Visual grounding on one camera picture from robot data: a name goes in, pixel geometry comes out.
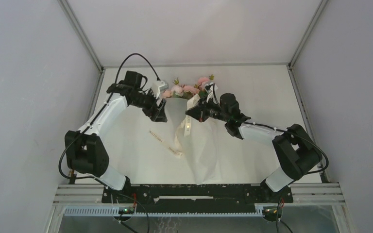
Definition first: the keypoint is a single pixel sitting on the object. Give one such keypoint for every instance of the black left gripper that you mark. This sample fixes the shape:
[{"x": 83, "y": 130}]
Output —
[{"x": 156, "y": 113}]

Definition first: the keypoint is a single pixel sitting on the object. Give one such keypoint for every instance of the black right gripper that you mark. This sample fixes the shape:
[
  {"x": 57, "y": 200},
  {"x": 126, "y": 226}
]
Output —
[{"x": 199, "y": 111}]

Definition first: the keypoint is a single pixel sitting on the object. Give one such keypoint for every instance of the cream ribbon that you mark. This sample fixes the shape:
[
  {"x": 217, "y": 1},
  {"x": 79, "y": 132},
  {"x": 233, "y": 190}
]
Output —
[{"x": 175, "y": 134}]

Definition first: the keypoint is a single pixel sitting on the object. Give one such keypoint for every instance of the pink fake flower bouquet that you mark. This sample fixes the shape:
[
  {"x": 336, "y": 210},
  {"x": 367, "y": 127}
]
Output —
[{"x": 185, "y": 91}]

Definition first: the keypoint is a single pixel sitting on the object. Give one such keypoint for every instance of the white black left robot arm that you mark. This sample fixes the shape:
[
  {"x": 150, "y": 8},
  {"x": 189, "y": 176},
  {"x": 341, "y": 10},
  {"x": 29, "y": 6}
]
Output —
[{"x": 85, "y": 151}]

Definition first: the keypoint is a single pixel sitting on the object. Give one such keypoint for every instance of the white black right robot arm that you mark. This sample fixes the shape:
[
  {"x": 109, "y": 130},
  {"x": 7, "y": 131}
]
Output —
[{"x": 295, "y": 151}]

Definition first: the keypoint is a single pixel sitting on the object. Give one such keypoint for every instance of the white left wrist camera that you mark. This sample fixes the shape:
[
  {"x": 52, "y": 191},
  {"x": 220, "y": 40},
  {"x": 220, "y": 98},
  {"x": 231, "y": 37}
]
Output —
[{"x": 158, "y": 88}]

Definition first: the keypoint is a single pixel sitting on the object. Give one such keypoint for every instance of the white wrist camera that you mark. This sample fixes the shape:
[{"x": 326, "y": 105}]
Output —
[
  {"x": 158, "y": 88},
  {"x": 210, "y": 88}
]

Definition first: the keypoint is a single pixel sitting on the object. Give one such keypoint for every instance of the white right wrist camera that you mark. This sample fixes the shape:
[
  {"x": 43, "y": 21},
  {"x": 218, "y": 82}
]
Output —
[{"x": 210, "y": 88}]

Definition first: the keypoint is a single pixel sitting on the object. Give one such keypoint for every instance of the black mounting rail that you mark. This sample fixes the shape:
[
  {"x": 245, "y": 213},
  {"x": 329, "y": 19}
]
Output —
[{"x": 195, "y": 199}]

